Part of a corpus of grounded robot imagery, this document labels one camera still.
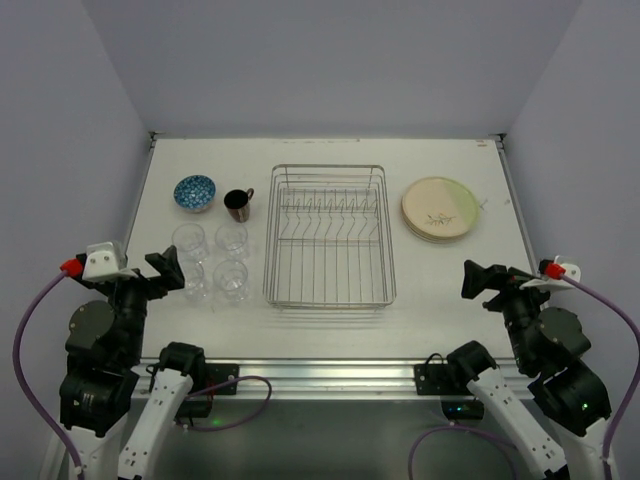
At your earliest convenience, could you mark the clear glass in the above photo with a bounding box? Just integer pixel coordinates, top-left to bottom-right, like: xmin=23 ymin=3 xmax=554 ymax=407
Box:
xmin=181 ymin=260 xmax=210 ymax=302
xmin=213 ymin=260 xmax=248 ymax=302
xmin=172 ymin=223 xmax=209 ymax=262
xmin=214 ymin=223 xmax=249 ymax=261

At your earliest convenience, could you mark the cream plate yellow band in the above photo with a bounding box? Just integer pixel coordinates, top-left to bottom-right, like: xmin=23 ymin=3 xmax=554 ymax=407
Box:
xmin=399 ymin=204 xmax=474 ymax=244

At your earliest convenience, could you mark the blue patterned bowl red outside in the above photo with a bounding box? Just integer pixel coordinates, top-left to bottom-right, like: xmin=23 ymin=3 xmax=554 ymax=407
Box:
xmin=173 ymin=175 xmax=216 ymax=213

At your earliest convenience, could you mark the brown striped mug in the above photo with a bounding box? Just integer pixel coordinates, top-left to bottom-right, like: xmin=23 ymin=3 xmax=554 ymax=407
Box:
xmin=223 ymin=188 xmax=255 ymax=223

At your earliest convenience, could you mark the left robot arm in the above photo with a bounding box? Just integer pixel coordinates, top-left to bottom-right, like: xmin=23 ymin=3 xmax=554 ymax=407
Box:
xmin=59 ymin=242 xmax=206 ymax=479

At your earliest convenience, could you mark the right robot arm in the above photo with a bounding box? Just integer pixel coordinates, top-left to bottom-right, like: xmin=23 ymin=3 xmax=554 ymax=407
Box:
xmin=446 ymin=260 xmax=619 ymax=479

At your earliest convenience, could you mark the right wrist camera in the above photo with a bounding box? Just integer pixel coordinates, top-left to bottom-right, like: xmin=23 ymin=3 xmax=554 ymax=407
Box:
xmin=519 ymin=256 xmax=582 ymax=292

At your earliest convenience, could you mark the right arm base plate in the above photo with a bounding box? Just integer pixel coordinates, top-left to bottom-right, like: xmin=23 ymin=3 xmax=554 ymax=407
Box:
xmin=413 ymin=353 xmax=454 ymax=396

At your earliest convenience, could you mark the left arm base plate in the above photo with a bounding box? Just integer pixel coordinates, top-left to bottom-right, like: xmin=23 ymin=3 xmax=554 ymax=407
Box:
xmin=206 ymin=363 xmax=240 ymax=396

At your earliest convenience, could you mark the aluminium table edge rail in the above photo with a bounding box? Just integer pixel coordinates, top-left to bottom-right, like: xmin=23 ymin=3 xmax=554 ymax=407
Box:
xmin=488 ymin=133 xmax=537 ymax=272

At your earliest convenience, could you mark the metal wire dish rack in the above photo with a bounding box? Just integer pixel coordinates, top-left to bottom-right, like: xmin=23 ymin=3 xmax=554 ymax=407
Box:
xmin=263 ymin=164 xmax=397 ymax=310

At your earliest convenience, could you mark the aluminium front mounting rail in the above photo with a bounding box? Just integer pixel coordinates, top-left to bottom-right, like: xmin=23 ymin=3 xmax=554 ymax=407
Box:
xmin=129 ymin=357 xmax=536 ymax=401

